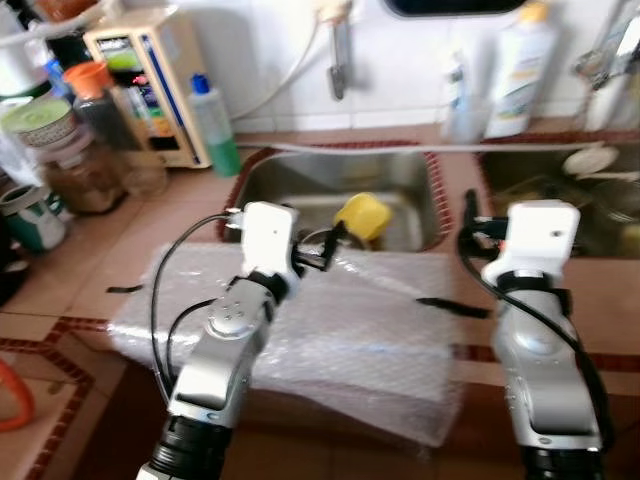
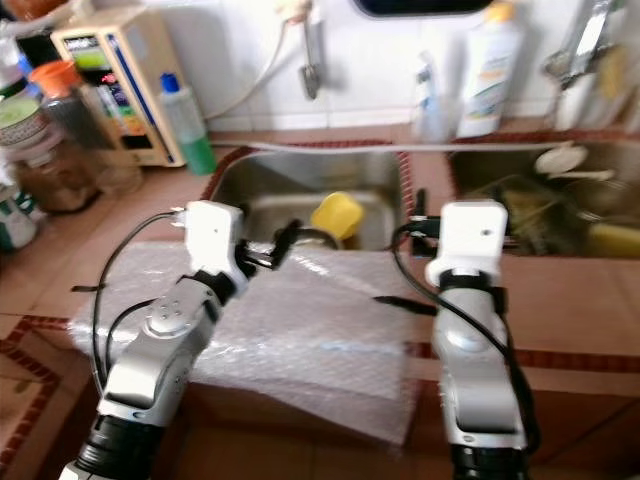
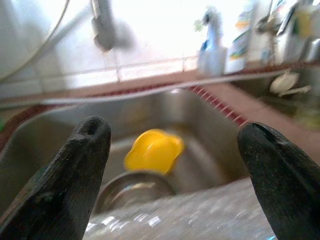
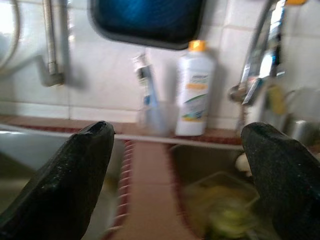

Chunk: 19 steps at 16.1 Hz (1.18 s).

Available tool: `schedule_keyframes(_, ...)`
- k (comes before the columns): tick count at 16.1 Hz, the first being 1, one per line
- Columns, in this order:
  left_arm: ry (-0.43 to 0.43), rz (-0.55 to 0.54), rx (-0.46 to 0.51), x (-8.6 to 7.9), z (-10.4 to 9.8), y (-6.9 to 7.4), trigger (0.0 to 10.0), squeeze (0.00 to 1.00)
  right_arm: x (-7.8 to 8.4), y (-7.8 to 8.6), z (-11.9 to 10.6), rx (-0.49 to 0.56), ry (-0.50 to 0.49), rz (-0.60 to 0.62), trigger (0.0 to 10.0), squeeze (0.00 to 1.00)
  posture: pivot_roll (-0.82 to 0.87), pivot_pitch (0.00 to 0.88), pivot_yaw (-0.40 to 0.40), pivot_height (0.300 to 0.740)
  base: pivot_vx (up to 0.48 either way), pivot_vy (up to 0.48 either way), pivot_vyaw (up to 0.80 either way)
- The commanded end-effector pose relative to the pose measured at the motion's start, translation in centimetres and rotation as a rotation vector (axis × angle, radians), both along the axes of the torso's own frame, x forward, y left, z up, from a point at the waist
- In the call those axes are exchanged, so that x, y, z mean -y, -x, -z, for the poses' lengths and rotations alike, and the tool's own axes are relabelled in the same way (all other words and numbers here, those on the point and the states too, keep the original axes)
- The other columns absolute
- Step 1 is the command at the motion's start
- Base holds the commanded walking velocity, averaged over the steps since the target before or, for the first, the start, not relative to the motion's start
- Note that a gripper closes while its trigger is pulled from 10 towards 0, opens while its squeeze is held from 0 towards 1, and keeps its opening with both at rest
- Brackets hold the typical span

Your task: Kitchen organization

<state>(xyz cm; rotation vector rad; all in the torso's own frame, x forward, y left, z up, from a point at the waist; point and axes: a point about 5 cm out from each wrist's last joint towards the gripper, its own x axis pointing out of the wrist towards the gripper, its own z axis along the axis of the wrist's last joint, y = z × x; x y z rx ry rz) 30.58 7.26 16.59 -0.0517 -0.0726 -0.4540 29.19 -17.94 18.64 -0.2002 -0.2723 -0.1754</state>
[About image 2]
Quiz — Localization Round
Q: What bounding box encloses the grey counter hose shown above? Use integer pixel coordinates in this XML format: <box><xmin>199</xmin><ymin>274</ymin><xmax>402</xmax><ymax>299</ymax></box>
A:
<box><xmin>240</xmin><ymin>138</ymin><xmax>461</xmax><ymax>154</ymax></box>

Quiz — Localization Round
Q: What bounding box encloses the green dish soap bottle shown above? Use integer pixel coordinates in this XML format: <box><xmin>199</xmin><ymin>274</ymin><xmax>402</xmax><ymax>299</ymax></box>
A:
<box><xmin>157</xmin><ymin>72</ymin><xmax>218</xmax><ymax>178</ymax></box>

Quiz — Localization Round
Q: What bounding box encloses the patterned tin green lid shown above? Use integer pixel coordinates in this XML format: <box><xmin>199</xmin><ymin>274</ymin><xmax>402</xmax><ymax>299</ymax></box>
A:
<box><xmin>0</xmin><ymin>95</ymin><xmax>46</xmax><ymax>146</ymax></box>

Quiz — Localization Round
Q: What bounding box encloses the cream water ionizer blue stripe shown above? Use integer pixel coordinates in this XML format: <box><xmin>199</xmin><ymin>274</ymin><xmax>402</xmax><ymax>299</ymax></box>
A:
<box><xmin>50</xmin><ymin>8</ymin><xmax>186</xmax><ymax>168</ymax></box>

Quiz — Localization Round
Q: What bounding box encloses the thin white water hose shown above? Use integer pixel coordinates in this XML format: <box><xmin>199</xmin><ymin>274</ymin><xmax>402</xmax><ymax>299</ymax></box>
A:
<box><xmin>230</xmin><ymin>15</ymin><xmax>301</xmax><ymax>119</ymax></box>

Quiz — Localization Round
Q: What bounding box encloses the clear bubble wrap sheet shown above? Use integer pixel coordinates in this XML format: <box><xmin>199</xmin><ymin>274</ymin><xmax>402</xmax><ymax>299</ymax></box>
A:
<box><xmin>68</xmin><ymin>240</ymin><xmax>421</xmax><ymax>446</ymax></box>

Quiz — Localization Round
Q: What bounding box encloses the white toothpaste tube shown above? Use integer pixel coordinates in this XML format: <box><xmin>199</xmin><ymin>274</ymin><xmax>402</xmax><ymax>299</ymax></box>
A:
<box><xmin>413</xmin><ymin>50</ymin><xmax>439</xmax><ymax>106</ymax></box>

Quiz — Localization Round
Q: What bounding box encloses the brown jar pink lid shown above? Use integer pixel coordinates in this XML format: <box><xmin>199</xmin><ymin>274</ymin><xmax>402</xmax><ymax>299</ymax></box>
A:
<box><xmin>5</xmin><ymin>125</ymin><xmax>96</xmax><ymax>213</ymax></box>

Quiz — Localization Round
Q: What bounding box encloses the dark blue rounded panel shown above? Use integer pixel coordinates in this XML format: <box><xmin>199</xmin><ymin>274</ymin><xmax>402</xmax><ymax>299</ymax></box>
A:
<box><xmin>353</xmin><ymin>0</ymin><xmax>496</xmax><ymax>16</ymax></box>

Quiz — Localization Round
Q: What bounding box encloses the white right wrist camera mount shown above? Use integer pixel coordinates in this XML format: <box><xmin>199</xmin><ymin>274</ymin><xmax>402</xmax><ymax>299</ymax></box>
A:
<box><xmin>425</xmin><ymin>200</ymin><xmax>508</xmax><ymax>286</ymax></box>

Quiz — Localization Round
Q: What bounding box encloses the glass jar orange lid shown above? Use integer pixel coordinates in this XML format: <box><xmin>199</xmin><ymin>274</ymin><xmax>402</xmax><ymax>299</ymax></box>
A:
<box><xmin>28</xmin><ymin>60</ymin><xmax>106</xmax><ymax>151</ymax></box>

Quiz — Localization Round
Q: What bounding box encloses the white detergent bottle yellow cap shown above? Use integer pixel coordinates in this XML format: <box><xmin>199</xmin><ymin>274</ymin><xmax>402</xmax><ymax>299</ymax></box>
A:
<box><xmin>455</xmin><ymin>2</ymin><xmax>529</xmax><ymax>139</ymax></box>

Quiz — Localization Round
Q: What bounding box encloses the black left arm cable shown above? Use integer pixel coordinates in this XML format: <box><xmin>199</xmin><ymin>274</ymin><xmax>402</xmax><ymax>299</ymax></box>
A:
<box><xmin>90</xmin><ymin>210</ymin><xmax>191</xmax><ymax>396</ymax></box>

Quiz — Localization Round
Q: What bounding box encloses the grey metal wall tap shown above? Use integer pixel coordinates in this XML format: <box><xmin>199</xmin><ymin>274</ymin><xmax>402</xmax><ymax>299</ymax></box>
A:
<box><xmin>285</xmin><ymin>0</ymin><xmax>326</xmax><ymax>101</ymax></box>

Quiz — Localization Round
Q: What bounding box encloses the chrome sink tap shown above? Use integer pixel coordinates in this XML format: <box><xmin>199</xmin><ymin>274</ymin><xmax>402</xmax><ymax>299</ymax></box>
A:
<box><xmin>543</xmin><ymin>0</ymin><xmax>636</xmax><ymax>131</ymax></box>

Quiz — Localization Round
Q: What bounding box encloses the stainless steel sink basin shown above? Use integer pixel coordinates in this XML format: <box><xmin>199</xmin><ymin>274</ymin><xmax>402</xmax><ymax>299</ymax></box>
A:
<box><xmin>210</xmin><ymin>148</ymin><xmax>411</xmax><ymax>251</ymax></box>
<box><xmin>450</xmin><ymin>140</ymin><xmax>640</xmax><ymax>259</ymax></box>

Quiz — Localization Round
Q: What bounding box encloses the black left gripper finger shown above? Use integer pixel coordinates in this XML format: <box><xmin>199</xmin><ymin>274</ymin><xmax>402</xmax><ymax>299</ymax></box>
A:
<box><xmin>272</xmin><ymin>220</ymin><xmax>304</xmax><ymax>263</ymax></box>

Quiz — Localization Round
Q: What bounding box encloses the green and white mug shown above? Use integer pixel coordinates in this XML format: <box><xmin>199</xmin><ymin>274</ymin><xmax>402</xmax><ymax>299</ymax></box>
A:
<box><xmin>0</xmin><ymin>185</ymin><xmax>31</xmax><ymax>251</ymax></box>

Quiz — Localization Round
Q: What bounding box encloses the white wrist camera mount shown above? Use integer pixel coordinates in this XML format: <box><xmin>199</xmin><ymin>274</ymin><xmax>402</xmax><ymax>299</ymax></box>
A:
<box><xmin>425</xmin><ymin>200</ymin><xmax>508</xmax><ymax>286</ymax></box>
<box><xmin>187</xmin><ymin>200</ymin><xmax>246</xmax><ymax>276</ymax></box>

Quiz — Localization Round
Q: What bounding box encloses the clear plastic cup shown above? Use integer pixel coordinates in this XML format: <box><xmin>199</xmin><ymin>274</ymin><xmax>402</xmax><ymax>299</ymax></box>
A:
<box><xmin>410</xmin><ymin>95</ymin><xmax>456</xmax><ymax>144</ymax></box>

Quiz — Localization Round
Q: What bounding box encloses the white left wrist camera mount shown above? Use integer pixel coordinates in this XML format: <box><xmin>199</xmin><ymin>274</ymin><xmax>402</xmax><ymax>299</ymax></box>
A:
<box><xmin>187</xmin><ymin>200</ymin><xmax>246</xmax><ymax>276</ymax></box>

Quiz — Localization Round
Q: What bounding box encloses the white round sink plug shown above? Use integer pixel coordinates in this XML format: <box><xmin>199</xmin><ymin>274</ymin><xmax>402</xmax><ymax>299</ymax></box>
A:
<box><xmin>533</xmin><ymin>143</ymin><xmax>616</xmax><ymax>183</ymax></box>

